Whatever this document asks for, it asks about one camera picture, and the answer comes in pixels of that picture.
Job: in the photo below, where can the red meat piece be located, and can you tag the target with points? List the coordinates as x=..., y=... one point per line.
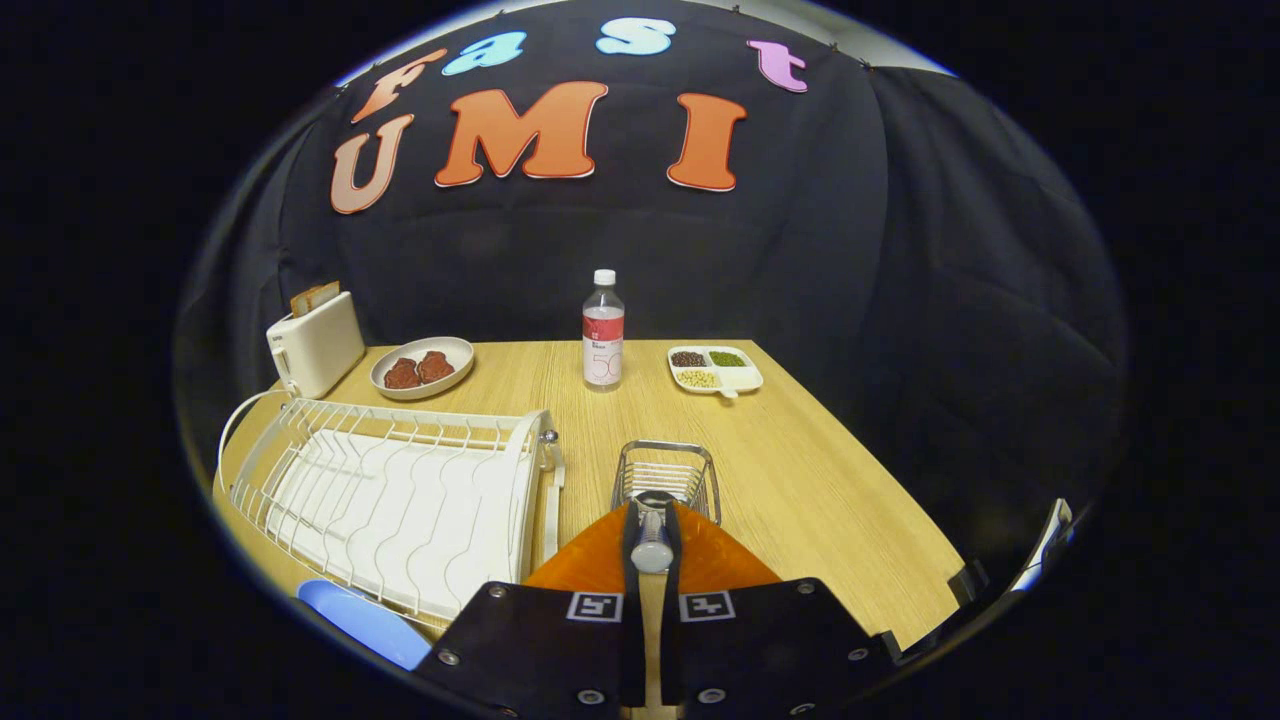
x=402, y=375
x=436, y=367

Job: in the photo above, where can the white round dish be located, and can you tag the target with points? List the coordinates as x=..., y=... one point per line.
x=455, y=350

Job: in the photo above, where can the yellow beans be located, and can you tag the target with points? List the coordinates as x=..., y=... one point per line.
x=698, y=378

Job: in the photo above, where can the white divided tray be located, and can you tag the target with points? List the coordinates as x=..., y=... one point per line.
x=745, y=378

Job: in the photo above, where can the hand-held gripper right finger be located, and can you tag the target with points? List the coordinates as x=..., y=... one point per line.
x=770, y=650

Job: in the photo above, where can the dark brown beans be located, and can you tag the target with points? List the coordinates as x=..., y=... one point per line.
x=688, y=358

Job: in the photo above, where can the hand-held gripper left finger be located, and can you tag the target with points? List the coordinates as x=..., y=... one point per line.
x=530, y=650

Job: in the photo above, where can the white toaster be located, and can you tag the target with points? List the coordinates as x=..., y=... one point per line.
x=320, y=345

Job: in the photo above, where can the metal spoon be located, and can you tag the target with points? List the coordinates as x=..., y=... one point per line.
x=652, y=550

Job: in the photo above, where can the blue plate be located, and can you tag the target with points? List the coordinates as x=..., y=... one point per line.
x=365, y=620

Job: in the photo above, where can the white drip tray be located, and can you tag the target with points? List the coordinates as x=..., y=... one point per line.
x=400, y=520

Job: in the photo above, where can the green beans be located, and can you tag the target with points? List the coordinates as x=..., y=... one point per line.
x=727, y=358

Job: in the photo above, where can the brown bread slice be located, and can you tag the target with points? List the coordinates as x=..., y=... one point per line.
x=328, y=292
x=302, y=300

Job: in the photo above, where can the black table clamp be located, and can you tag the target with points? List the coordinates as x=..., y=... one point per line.
x=968, y=582

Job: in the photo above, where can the clear water bottle red label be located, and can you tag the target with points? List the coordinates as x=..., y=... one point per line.
x=603, y=340

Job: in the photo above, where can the white panel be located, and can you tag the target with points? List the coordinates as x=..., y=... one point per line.
x=1045, y=550

